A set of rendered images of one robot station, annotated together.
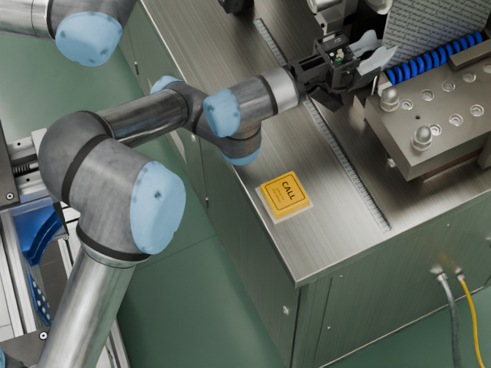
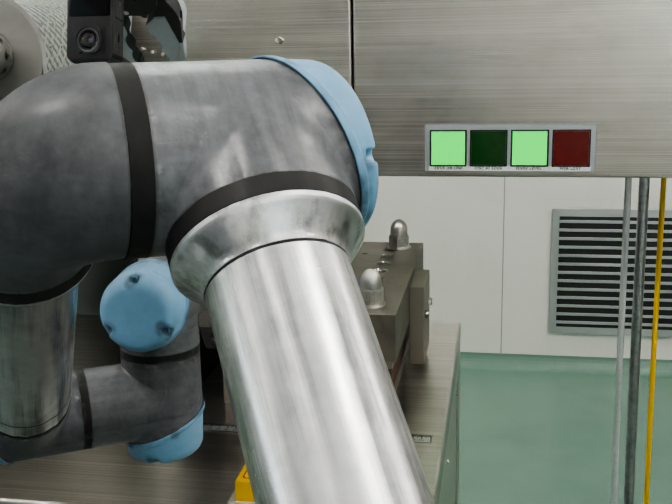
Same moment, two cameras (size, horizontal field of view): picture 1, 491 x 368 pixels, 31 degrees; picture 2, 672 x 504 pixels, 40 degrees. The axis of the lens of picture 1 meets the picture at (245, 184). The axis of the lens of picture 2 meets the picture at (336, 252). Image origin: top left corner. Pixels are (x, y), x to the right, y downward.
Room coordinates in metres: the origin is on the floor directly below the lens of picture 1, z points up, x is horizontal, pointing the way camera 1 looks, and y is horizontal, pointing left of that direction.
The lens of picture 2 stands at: (0.18, 0.60, 1.34)
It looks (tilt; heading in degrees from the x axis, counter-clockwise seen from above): 13 degrees down; 305
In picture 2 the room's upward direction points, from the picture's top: 1 degrees counter-clockwise
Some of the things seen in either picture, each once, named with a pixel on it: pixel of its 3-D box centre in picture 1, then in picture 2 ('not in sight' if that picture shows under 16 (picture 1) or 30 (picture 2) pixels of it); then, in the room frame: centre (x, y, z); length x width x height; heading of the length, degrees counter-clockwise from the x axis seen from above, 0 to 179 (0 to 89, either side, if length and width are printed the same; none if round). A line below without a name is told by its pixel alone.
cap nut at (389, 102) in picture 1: (390, 96); not in sight; (0.84, -0.27, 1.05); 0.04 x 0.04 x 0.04
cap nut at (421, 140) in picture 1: (423, 135); (370, 286); (0.76, -0.31, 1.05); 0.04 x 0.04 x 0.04
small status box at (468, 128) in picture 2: not in sight; (508, 148); (0.74, -0.67, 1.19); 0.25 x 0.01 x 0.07; 24
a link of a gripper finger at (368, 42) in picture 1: (369, 41); not in sight; (0.92, -0.23, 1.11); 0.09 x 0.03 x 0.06; 116
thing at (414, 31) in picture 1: (438, 21); not in sight; (0.96, -0.36, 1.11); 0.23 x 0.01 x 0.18; 114
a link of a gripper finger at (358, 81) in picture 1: (356, 74); not in sight; (0.86, -0.20, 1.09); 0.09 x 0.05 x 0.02; 113
